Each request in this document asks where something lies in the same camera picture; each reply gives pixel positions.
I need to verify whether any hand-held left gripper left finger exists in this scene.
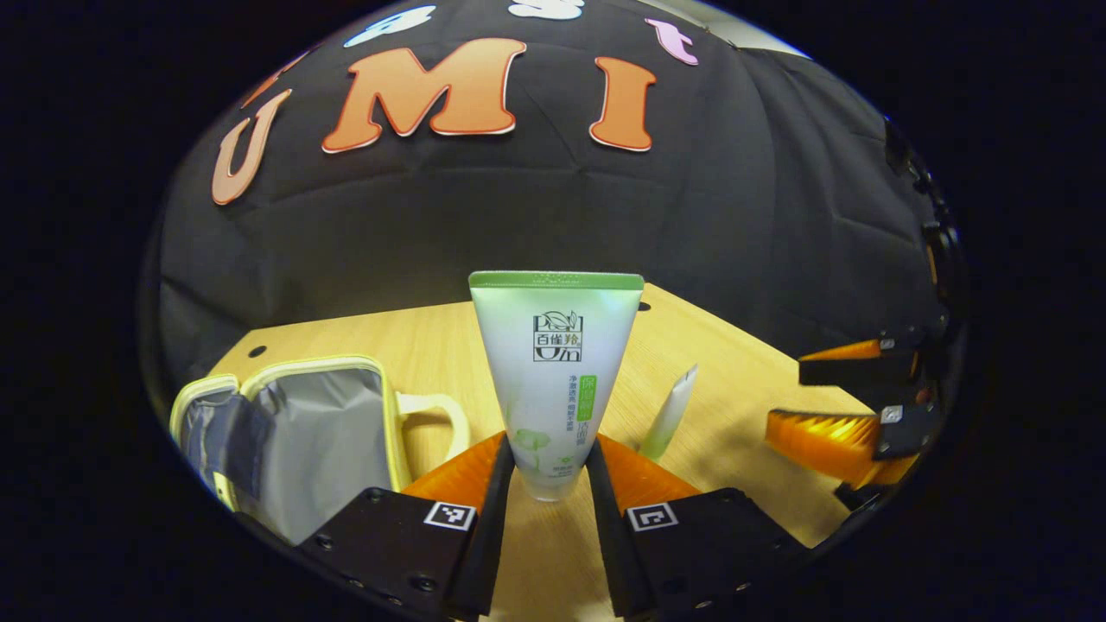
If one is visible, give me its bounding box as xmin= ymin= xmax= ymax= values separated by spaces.
xmin=294 ymin=430 xmax=518 ymax=621

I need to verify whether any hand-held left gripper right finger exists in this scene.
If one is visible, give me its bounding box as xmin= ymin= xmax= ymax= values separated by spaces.
xmin=585 ymin=434 xmax=817 ymax=619

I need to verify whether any small slim white tube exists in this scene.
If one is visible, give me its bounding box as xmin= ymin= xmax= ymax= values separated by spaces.
xmin=639 ymin=364 xmax=699 ymax=461

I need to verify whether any large green white tube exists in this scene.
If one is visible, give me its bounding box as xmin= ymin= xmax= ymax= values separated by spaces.
xmin=468 ymin=270 xmax=645 ymax=503

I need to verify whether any pale yellow suitcase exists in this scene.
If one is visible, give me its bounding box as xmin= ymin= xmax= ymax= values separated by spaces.
xmin=169 ymin=354 xmax=472 ymax=547

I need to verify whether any black backdrop cloth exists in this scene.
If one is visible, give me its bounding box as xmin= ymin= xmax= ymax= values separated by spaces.
xmin=143 ymin=0 xmax=960 ymax=394

